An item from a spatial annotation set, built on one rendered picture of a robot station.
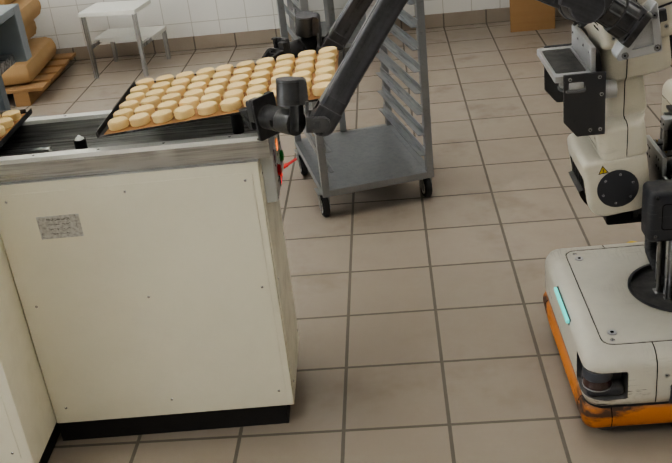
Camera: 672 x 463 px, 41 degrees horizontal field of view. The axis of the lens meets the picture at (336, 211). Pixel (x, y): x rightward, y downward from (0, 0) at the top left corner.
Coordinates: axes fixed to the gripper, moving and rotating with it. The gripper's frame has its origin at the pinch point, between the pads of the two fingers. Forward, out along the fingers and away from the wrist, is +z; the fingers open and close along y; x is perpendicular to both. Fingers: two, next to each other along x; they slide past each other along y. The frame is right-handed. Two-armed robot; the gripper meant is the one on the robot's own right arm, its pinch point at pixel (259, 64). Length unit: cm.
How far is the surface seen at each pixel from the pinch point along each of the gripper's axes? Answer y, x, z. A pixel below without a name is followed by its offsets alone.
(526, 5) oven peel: -85, -168, -346
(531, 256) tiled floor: -102, 16, -93
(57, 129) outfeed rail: -8, -36, 46
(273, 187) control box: -24.0, 23.2, 20.1
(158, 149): -7.8, 8.7, 41.4
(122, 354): -65, -8, 59
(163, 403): -83, -3, 54
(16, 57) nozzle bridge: 10, -57, 43
